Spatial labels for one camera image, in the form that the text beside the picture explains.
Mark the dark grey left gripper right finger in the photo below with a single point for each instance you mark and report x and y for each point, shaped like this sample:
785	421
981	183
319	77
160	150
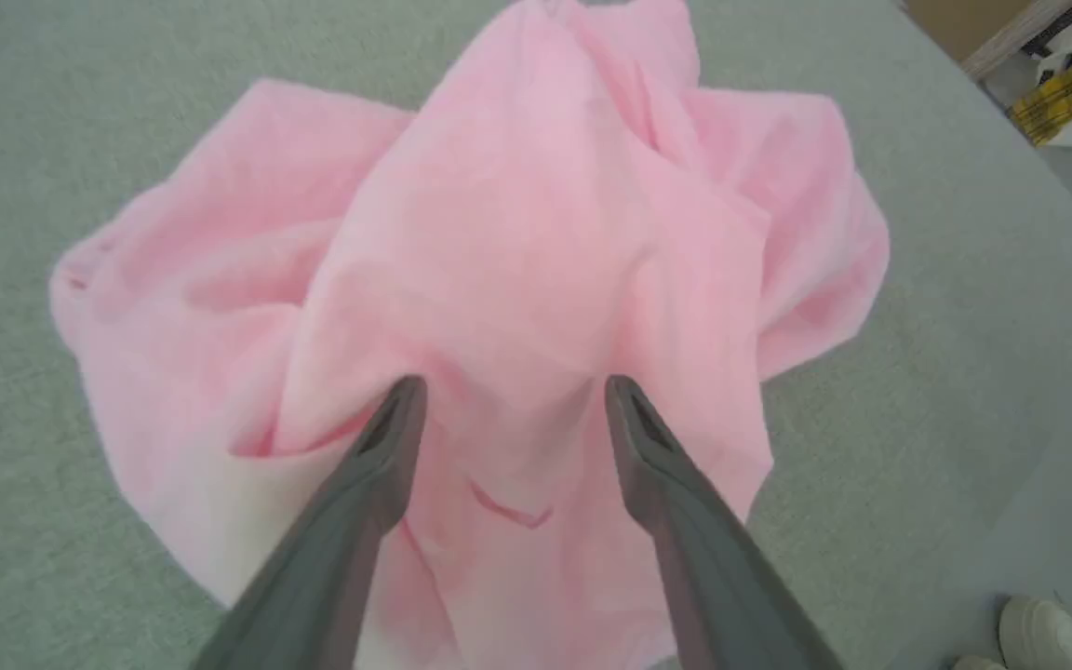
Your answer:
713	568

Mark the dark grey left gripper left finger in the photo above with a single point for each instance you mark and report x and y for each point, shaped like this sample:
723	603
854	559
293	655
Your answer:
331	549

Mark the pink garment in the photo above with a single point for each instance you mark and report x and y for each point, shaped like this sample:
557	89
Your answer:
517	279

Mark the white shoe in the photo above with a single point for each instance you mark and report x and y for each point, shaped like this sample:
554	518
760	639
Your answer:
1046	637

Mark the brown cardboard box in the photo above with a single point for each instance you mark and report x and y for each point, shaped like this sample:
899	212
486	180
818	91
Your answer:
964	23

